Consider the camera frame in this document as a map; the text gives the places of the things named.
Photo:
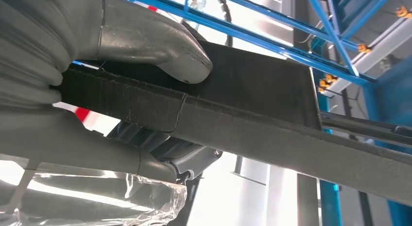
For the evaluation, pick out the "blue steel shelf rack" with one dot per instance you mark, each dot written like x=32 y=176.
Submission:
x=392 y=99

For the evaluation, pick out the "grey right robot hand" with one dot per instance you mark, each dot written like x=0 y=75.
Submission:
x=148 y=34

